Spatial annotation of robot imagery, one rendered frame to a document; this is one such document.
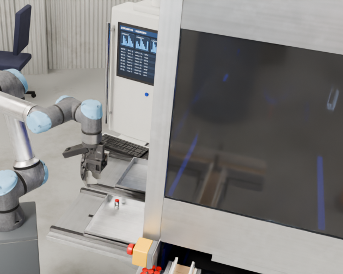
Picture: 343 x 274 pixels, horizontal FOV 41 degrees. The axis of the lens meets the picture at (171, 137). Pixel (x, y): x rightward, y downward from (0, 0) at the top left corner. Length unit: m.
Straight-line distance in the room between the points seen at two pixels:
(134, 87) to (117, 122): 0.27
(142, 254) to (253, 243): 0.39
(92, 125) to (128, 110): 1.05
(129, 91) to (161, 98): 1.23
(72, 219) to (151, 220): 0.46
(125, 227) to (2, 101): 0.70
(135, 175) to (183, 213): 0.71
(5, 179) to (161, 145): 0.80
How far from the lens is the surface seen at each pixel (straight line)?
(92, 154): 1.74
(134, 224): 1.99
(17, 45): 4.86
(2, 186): 2.02
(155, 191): 1.59
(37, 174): 2.11
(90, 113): 1.64
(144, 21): 2.47
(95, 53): 5.93
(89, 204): 2.09
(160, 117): 1.44
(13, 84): 1.99
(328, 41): 1.30
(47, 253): 3.17
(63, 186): 3.73
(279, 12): 1.28
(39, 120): 1.62
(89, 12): 5.77
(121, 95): 2.68
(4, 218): 2.11
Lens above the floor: 2.16
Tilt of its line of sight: 29 degrees down
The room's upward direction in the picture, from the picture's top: 6 degrees clockwise
